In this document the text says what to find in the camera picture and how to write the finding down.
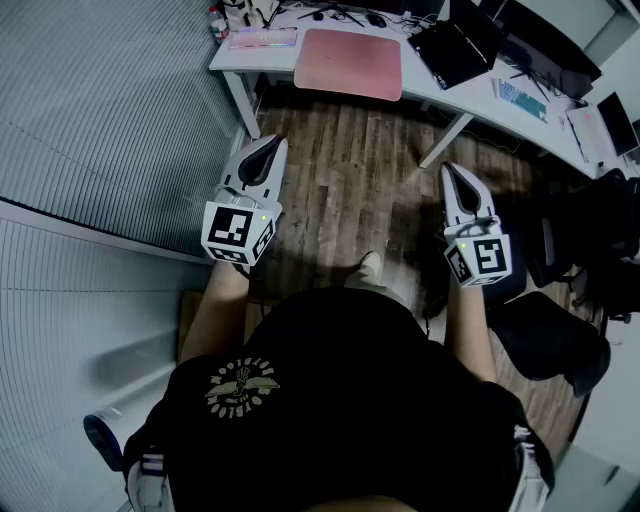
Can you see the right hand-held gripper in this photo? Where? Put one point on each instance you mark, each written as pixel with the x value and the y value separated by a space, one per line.
pixel 487 260

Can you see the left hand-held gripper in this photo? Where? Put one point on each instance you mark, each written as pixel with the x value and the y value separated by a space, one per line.
pixel 230 230

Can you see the pink desk mat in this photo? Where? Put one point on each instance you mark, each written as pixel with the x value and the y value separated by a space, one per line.
pixel 350 62

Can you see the person's right forearm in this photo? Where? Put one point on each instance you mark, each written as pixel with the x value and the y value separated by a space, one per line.
pixel 467 330

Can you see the person's left forearm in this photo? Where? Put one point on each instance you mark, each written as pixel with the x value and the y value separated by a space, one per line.
pixel 215 315

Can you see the black computer mouse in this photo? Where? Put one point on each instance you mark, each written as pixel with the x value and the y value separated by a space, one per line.
pixel 376 20

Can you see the white desk leg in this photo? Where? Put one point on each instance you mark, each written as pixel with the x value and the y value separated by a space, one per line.
pixel 445 140
pixel 242 105

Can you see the white shoe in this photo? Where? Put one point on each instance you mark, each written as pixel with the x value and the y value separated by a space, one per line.
pixel 371 261

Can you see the blue keyboard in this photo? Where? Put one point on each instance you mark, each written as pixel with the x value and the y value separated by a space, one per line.
pixel 522 100

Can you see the khaki trouser leg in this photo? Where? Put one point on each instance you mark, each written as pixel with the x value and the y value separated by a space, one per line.
pixel 370 285

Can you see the white backlit keyboard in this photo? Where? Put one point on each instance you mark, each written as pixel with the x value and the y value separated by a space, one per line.
pixel 262 40

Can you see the black office chair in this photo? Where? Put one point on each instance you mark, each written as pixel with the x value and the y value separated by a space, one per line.
pixel 600 225

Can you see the white box pink print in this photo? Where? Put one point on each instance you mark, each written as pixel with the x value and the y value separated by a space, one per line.
pixel 590 132

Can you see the plastic bottle red label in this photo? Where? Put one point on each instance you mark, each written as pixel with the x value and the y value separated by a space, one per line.
pixel 218 25

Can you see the black laptop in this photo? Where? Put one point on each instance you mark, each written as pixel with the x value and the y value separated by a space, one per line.
pixel 455 50

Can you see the white backpack black trim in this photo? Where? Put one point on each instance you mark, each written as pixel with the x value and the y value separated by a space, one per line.
pixel 245 12

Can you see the black chair seat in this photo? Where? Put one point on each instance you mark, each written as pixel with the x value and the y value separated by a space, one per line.
pixel 550 340

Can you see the grey slatted window blind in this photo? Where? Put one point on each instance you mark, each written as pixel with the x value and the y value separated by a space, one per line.
pixel 100 125

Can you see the black printed t-shirt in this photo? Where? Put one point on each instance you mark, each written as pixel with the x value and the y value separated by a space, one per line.
pixel 350 400

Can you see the dark blue rounded object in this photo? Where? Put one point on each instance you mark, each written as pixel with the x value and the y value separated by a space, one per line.
pixel 102 442

